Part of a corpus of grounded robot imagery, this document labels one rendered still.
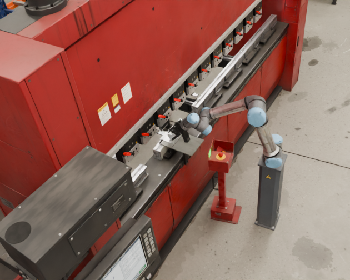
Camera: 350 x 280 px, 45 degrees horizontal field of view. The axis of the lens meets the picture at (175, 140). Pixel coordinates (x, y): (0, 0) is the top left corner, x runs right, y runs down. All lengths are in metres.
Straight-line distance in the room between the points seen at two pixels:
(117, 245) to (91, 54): 0.96
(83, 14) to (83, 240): 1.04
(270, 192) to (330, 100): 2.00
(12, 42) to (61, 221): 0.79
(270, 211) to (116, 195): 2.14
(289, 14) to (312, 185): 1.79
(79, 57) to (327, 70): 3.96
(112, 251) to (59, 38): 0.97
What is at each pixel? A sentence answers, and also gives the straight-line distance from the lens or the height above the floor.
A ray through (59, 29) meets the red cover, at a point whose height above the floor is 2.26.
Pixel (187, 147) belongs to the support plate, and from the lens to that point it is 3.04.
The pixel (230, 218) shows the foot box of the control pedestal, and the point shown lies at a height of 0.05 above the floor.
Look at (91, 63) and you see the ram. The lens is 2.22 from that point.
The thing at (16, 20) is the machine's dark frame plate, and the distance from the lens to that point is 2.08.
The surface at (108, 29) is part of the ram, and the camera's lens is 2.27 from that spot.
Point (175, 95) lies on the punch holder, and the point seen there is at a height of 1.30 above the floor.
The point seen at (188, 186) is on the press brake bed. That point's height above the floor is 0.48.
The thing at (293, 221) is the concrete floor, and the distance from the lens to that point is 3.88.
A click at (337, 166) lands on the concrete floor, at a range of 4.37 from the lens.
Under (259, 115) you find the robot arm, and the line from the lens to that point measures 2.70.
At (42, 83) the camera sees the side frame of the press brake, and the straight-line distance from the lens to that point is 1.71.
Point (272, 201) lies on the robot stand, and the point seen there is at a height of 0.38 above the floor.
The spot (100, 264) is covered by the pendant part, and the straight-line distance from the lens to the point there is 1.84.
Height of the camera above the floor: 3.13
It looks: 43 degrees down
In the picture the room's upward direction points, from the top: 8 degrees counter-clockwise
